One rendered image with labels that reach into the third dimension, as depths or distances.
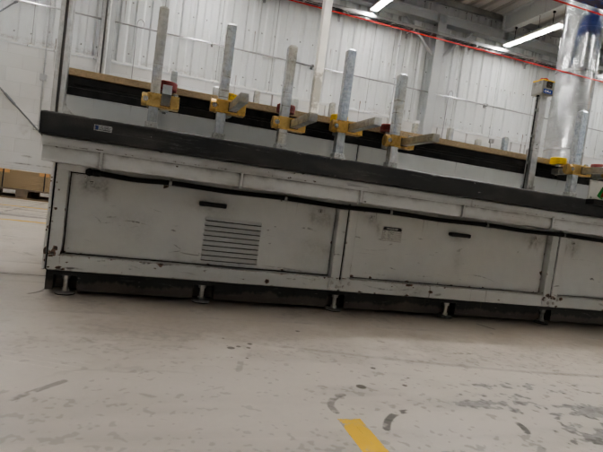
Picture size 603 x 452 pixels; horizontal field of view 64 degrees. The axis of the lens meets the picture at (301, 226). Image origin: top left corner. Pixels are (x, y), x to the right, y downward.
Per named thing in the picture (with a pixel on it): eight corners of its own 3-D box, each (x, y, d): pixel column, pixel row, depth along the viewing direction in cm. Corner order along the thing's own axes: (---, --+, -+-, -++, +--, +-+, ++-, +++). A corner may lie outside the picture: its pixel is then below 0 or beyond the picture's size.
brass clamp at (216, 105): (245, 116, 188) (247, 103, 188) (210, 109, 184) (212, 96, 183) (242, 118, 194) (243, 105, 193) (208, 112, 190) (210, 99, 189)
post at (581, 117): (572, 207, 240) (589, 110, 238) (567, 206, 239) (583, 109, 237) (567, 207, 244) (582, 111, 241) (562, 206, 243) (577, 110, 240)
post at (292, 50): (283, 165, 195) (298, 45, 193) (274, 164, 194) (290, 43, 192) (280, 165, 199) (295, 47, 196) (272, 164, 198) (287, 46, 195)
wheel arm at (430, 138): (439, 144, 187) (441, 133, 186) (431, 143, 186) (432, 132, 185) (387, 151, 228) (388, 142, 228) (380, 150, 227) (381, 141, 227)
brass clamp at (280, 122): (305, 133, 195) (307, 120, 195) (273, 126, 191) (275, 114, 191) (301, 134, 201) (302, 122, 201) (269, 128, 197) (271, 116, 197)
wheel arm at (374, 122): (381, 128, 179) (383, 117, 179) (372, 126, 178) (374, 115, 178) (338, 138, 220) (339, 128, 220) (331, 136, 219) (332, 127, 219)
